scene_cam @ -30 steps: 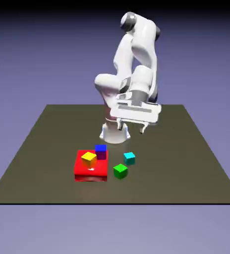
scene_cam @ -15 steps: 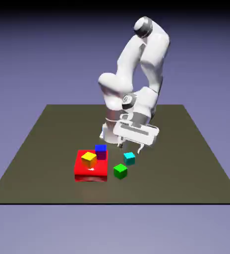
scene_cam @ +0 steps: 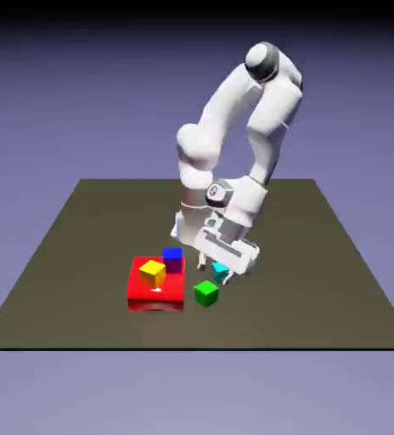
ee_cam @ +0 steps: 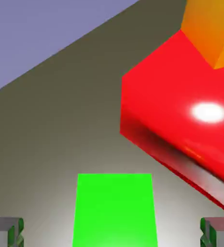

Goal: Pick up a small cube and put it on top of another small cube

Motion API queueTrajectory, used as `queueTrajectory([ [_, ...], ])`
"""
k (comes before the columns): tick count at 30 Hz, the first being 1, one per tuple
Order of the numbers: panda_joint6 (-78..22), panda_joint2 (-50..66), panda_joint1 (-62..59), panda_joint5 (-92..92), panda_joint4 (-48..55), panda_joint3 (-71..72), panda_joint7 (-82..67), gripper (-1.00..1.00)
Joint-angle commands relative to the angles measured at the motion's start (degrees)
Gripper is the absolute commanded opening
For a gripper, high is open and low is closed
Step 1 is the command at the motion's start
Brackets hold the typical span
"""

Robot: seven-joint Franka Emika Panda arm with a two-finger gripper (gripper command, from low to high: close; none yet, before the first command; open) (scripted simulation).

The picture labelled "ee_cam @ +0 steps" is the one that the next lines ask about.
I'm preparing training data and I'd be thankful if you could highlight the small green cube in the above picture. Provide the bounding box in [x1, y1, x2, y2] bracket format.
[72, 173, 159, 247]

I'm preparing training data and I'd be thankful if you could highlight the large orange box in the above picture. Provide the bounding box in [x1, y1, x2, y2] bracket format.
[181, 0, 224, 70]

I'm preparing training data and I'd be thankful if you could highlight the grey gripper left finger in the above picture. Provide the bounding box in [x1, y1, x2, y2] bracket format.
[0, 217, 25, 247]

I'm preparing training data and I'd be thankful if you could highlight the large red box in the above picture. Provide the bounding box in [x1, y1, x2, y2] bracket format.
[119, 29, 224, 217]

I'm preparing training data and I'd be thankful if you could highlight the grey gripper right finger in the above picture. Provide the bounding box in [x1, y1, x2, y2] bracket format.
[200, 216, 224, 247]

